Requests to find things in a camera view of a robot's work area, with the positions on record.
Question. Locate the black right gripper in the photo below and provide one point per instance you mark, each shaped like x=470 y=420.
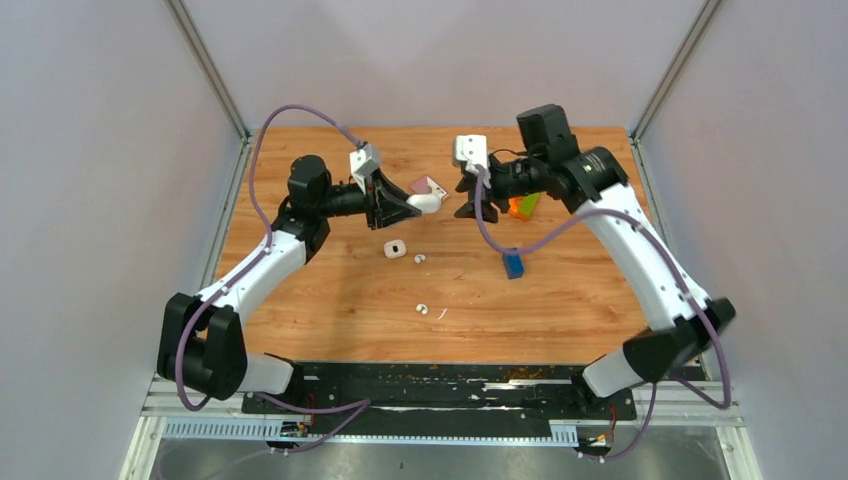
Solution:
x=488 y=210

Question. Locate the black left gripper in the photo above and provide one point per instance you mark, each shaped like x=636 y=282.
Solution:
x=391 y=212

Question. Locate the white earbud charging case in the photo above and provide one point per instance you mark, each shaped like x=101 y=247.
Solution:
x=395 y=249

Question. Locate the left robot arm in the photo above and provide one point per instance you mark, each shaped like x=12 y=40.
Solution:
x=202 y=344

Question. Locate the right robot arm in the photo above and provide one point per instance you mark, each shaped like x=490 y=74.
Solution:
x=683 y=320

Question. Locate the playing card box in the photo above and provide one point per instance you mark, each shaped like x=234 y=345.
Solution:
x=426 y=185

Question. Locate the green building block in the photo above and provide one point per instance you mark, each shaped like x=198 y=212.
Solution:
x=530 y=204

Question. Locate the blue building block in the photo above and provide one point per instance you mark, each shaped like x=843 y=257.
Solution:
x=513 y=266

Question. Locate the orange ring toy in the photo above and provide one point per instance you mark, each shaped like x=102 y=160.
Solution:
x=513 y=202

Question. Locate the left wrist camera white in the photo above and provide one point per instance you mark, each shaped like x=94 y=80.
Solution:
x=363 y=162

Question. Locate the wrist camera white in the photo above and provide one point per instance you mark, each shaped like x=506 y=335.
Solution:
x=363 y=162
x=470 y=153

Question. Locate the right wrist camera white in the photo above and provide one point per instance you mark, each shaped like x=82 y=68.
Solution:
x=470 y=153

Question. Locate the left aluminium corner post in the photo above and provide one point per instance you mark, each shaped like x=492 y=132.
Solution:
x=193 y=38

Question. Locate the aluminium corner post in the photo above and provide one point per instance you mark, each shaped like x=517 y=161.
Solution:
x=688 y=45
x=193 y=38

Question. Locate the right aluminium corner post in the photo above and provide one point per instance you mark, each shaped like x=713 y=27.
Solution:
x=688 y=45

